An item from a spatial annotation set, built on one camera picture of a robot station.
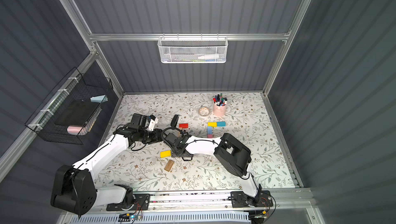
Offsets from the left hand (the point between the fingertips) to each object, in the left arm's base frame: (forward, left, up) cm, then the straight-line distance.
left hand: (165, 138), depth 83 cm
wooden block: (-11, -2, -11) cm, 16 cm away
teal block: (+16, -33, -11) cm, 39 cm away
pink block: (+7, -25, -11) cm, 28 cm away
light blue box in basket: (+15, +33, +15) cm, 40 cm away
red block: (+17, -8, -13) cm, 22 cm away
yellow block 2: (+16, -28, -12) cm, 34 cm away
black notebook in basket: (+2, +36, +21) cm, 42 cm away
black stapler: (+17, -2, -8) cm, 19 cm away
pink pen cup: (+23, -32, -2) cm, 39 cm away
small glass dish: (+28, -22, -11) cm, 37 cm away
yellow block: (-4, +1, -12) cm, 12 cm away
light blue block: (+12, -25, -11) cm, 30 cm away
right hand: (-5, -6, -11) cm, 14 cm away
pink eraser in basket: (-5, +36, +17) cm, 40 cm away
